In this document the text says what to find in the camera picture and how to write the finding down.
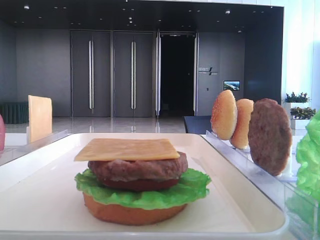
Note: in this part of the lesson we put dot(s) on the sesame top bun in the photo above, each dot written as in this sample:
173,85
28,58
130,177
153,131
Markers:
224,115

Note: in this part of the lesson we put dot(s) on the sesame bun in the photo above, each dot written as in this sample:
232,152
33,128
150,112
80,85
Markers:
239,138
224,115

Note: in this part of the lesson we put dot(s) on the orange cheese slice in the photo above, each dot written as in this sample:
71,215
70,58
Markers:
40,114
111,149

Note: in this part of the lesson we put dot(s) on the brown meat patty on burger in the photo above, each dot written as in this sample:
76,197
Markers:
126,171

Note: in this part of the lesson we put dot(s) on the red tomato slice on burger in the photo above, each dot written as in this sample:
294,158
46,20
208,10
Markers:
140,185

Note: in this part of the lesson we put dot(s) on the green lettuce leaf on burger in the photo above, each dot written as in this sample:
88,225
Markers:
191,187

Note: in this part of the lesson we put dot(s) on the standing brown meat patty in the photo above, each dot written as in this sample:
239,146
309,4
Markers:
269,136

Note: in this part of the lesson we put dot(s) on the standing orange cheese slice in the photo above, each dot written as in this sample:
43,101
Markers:
40,114

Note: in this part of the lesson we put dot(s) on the standing red tomato slice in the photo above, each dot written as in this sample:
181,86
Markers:
2,133

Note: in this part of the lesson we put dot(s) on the green lettuce in rack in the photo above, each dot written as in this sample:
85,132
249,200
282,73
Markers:
308,175

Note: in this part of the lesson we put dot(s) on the black chair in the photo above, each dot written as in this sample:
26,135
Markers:
197,124

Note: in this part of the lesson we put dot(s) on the grey double door middle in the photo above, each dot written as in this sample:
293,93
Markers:
133,59

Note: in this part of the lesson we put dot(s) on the grey double door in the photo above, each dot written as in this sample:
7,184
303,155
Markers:
91,73
133,59

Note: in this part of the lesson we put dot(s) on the open grey door leaf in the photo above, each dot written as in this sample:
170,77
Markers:
158,73

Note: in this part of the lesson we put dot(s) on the grey double door left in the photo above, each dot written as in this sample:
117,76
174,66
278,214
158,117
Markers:
91,73

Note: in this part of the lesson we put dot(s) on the bottom burger bun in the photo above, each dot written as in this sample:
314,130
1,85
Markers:
118,214

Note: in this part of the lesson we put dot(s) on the lower potted plant box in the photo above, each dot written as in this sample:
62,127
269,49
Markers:
300,117

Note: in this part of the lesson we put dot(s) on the potted plant box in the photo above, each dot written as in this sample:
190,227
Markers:
300,117
300,100

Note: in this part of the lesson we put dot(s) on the upper potted plant box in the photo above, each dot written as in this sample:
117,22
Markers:
300,100

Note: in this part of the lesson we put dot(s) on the cream plastic serving tray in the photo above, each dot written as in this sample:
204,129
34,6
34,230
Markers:
39,199

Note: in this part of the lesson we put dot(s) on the green skirted table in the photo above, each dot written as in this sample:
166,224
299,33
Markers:
14,112

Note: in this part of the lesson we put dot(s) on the clear acrylic left rack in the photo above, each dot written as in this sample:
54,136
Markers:
10,154

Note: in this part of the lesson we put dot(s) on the clear acrylic rack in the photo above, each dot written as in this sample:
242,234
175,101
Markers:
10,154
278,189

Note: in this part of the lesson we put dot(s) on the clear acrylic right rack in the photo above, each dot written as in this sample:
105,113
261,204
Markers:
278,189

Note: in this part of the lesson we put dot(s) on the wall display screen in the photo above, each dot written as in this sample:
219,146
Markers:
231,85

